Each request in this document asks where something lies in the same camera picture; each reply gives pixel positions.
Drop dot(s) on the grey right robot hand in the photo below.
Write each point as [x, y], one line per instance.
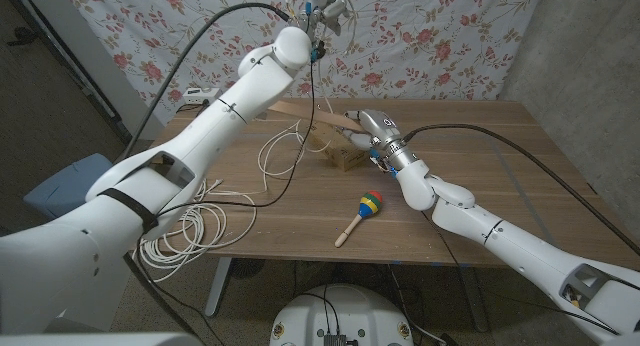
[380, 128]

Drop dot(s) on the dark brown door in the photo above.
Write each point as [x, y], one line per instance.
[40, 111]

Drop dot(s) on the white robot torso base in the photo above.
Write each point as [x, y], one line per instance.
[345, 311]

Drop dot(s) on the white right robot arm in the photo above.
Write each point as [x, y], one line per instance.
[500, 236]

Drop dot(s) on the floral print backdrop cloth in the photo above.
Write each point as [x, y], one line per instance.
[425, 36]

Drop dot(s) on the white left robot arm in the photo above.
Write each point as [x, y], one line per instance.
[200, 136]

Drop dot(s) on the light wooden slat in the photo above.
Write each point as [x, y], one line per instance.
[310, 113]

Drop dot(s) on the colourful striped wooden maraca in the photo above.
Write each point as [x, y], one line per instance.
[371, 202]

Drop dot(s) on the white table leg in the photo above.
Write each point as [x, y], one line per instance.
[218, 286]

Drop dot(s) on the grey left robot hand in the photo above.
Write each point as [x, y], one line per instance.
[325, 8]

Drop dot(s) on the white power strip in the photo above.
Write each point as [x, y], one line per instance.
[197, 93]

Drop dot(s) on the brown cardboard box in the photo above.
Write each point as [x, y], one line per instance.
[345, 156]

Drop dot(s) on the grey table leg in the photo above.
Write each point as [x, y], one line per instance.
[474, 301]

